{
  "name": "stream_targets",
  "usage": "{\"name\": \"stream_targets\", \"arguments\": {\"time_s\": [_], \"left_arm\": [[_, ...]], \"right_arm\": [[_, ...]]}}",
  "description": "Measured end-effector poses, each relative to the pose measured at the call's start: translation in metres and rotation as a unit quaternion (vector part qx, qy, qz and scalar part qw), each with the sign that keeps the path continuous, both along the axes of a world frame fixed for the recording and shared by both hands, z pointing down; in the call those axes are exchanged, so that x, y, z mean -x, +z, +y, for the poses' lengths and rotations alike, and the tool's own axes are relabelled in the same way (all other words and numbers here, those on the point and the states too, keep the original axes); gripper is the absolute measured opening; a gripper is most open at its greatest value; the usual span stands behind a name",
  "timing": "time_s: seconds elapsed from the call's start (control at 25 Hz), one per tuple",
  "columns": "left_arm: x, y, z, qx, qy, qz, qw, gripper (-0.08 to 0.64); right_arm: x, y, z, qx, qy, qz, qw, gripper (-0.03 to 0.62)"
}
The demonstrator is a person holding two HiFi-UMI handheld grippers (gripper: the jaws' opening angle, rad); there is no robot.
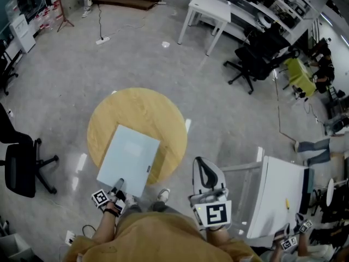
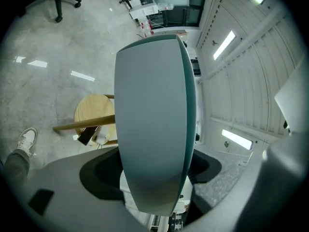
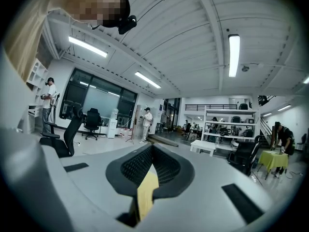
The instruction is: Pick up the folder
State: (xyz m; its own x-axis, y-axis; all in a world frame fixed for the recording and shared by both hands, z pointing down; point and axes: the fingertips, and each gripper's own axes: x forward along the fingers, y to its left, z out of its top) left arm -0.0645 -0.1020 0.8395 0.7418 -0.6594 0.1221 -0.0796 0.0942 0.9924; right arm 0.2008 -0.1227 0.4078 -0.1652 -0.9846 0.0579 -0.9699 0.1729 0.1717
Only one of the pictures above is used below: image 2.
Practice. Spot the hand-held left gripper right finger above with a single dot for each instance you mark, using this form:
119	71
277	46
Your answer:
265	190

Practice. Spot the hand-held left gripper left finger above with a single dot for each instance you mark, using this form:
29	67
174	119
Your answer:
62	178

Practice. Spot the round wooden table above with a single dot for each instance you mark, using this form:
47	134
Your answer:
94	107

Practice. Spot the person's grey trouser leg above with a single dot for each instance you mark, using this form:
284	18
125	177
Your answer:
17	165

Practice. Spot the black smartphone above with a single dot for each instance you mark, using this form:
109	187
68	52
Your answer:
87	135

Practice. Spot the white sneaker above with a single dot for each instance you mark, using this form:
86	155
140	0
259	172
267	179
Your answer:
27	139

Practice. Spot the small white box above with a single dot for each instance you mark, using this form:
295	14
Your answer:
104	134

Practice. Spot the grey flat panel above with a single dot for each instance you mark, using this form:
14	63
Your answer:
294	100

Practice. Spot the cluster of clear water bottles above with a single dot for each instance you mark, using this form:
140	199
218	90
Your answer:
146	28

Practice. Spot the white equipment cart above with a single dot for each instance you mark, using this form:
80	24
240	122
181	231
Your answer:
144	11

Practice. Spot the dark glass cabinet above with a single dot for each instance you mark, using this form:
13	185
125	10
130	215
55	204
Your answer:
183	16

